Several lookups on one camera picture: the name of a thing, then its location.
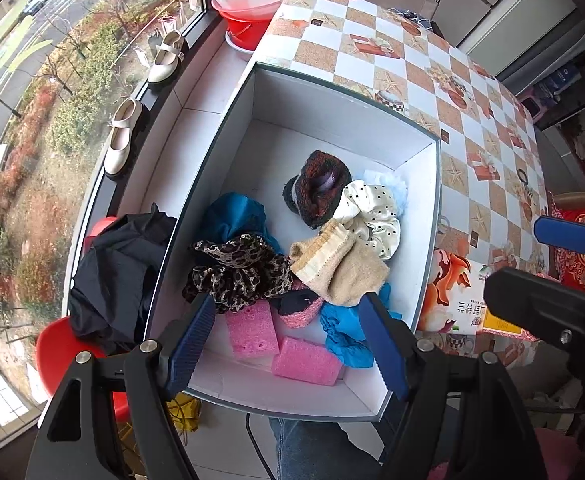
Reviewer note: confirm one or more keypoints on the cream shoe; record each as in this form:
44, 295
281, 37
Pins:
122, 127
170, 54

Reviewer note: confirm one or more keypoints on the leopard print scrunchie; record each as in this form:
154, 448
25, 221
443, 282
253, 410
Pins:
238, 273

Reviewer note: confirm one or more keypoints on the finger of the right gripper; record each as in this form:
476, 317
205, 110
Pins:
569, 235

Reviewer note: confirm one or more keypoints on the pink plastic stool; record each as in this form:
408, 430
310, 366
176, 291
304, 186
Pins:
537, 101

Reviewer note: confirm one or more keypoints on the cream shoe near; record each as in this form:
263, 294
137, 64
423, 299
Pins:
122, 127

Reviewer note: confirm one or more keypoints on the cream polka dot scrunchie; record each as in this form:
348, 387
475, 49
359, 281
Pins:
370, 212

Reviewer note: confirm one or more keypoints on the blue cloth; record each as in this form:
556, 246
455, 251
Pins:
233, 214
345, 338

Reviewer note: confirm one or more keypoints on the checkered patterned tablecloth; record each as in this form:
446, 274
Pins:
493, 189

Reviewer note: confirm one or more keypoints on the person leg in jeans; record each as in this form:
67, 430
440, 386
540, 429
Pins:
319, 450

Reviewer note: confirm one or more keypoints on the cream shoe far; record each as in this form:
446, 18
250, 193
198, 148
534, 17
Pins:
170, 54

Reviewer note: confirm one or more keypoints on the red plastic basin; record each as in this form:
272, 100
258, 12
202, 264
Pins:
243, 34

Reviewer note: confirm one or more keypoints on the beige knit sock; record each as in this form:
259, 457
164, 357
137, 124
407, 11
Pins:
337, 265

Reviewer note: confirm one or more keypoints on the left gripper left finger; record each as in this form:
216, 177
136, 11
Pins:
78, 438

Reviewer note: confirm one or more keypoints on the red embroidered cushion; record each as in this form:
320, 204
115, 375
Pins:
570, 266

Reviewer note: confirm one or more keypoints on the plaid dark cloth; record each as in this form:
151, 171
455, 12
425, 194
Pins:
413, 17

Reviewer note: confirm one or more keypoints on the small pink sponge block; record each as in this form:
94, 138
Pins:
252, 331

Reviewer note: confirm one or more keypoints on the dark red knit scrunchie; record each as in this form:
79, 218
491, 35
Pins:
315, 192

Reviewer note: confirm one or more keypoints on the open dark storage box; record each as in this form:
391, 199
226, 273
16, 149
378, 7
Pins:
275, 119

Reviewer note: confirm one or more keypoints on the black garment on stool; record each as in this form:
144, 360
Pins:
113, 286

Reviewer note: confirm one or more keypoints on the pink black knit sock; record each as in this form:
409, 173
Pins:
298, 307

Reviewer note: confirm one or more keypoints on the pink patterned tissue box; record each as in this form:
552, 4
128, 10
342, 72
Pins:
453, 301

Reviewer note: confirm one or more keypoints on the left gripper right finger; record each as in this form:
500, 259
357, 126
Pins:
495, 438

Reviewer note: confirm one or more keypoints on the large pink sponge block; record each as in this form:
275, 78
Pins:
306, 362

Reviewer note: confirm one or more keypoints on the light blue fluffy scrunchie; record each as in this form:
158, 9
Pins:
392, 182

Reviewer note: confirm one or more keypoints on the brown wooden chair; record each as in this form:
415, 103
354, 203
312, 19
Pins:
569, 201

